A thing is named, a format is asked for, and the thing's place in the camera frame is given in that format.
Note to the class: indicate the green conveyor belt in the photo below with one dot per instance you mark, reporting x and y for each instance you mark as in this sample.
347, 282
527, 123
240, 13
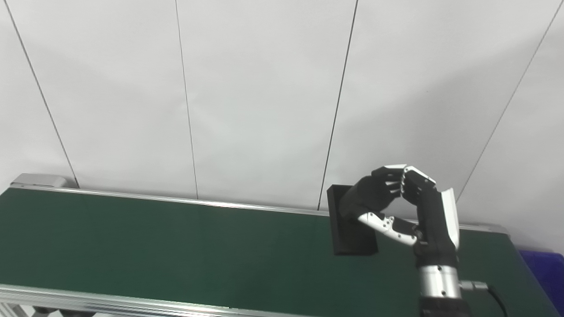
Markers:
88, 297
176, 246

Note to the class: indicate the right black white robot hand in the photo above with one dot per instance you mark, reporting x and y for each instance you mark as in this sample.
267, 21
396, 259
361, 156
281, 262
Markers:
436, 224

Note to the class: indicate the black cylinder part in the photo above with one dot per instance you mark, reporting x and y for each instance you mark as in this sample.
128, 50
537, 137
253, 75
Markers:
352, 237

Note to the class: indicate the blue plastic bin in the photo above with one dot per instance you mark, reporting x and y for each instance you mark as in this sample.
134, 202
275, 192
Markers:
546, 277

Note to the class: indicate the aluminium conveyor leg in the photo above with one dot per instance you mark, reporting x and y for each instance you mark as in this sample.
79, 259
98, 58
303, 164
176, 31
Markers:
8, 310

